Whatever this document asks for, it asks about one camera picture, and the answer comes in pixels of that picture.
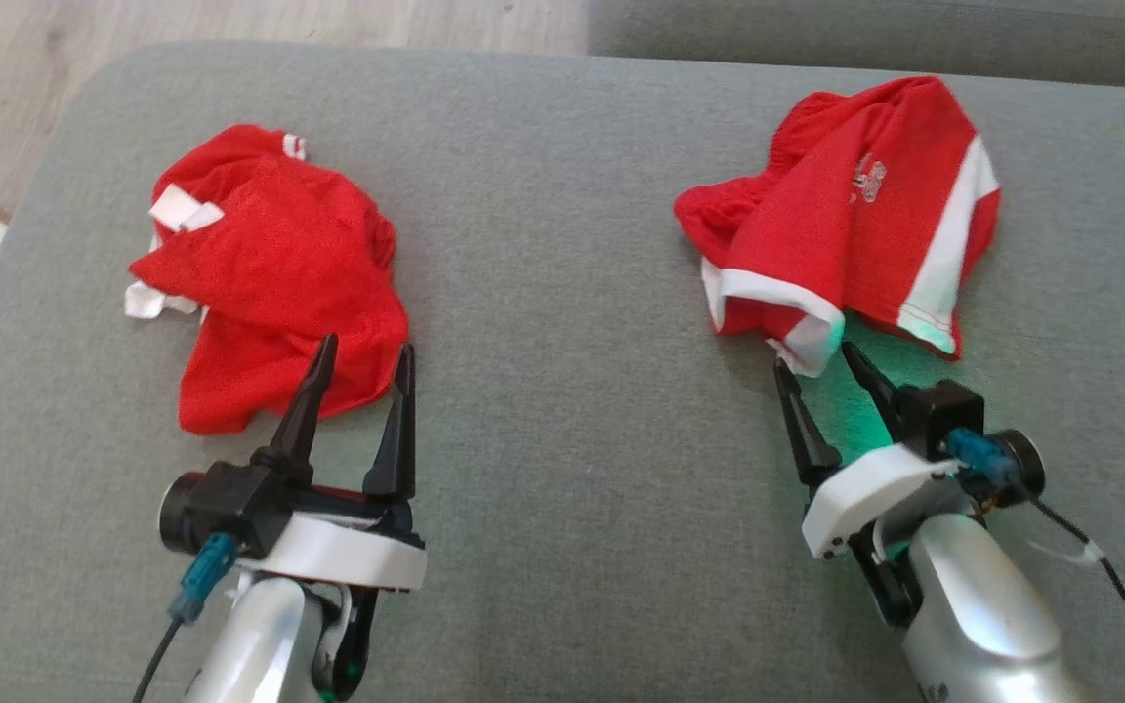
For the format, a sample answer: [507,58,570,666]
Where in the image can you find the red shorts with white stripe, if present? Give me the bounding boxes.
[674,76,1001,379]

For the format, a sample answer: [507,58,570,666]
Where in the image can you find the red jersey with white sleeves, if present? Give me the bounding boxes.
[123,124,410,435]

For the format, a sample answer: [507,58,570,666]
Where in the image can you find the grey sofa seat cushion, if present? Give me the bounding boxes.
[588,0,1125,91]

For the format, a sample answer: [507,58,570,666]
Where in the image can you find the right cable with teal connector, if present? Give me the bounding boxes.
[948,428,1125,684]

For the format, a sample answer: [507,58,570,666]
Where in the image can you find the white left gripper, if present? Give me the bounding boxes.
[235,334,429,702]

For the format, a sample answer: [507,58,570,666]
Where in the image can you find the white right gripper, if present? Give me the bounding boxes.
[773,341,974,628]

